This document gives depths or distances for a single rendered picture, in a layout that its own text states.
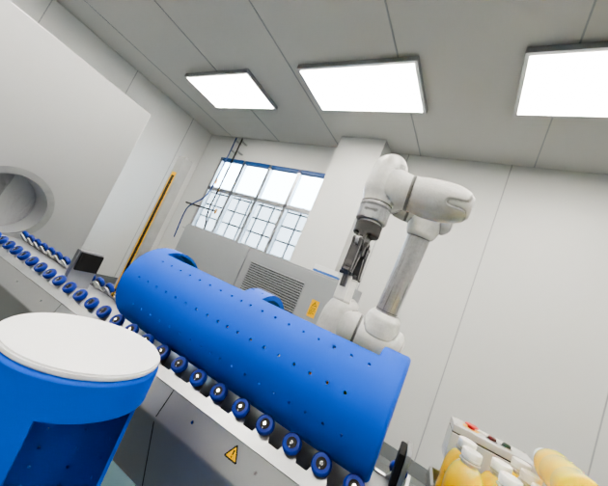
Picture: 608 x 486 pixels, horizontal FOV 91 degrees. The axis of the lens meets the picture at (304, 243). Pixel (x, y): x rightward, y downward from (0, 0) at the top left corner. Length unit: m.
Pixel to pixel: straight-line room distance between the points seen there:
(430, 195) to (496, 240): 2.91
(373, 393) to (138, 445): 0.66
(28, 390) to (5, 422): 0.05
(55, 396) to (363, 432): 0.53
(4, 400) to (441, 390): 3.33
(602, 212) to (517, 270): 0.90
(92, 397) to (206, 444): 0.34
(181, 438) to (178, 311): 0.31
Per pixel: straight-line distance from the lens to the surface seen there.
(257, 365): 0.77
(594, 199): 4.03
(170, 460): 0.97
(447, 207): 0.86
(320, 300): 2.51
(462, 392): 3.55
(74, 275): 1.54
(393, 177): 0.86
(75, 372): 0.62
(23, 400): 0.64
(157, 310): 0.98
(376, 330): 1.39
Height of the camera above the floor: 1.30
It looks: 7 degrees up
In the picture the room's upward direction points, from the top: 23 degrees clockwise
